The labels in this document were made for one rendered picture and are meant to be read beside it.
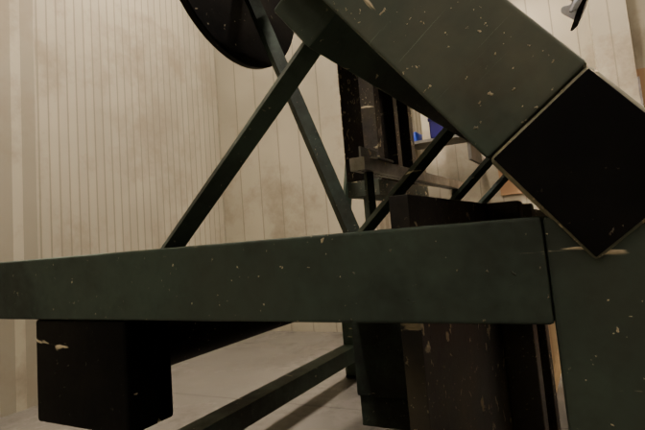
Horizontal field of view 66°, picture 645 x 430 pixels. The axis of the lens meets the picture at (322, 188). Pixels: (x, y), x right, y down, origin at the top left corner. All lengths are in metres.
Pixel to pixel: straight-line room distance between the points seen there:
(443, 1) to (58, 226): 3.33
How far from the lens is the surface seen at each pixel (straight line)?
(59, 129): 3.76
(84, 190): 3.79
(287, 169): 4.46
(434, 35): 0.50
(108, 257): 0.73
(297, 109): 1.71
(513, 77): 0.47
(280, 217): 4.47
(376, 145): 2.20
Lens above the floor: 0.79
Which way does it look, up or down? 6 degrees up
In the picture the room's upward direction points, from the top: 5 degrees counter-clockwise
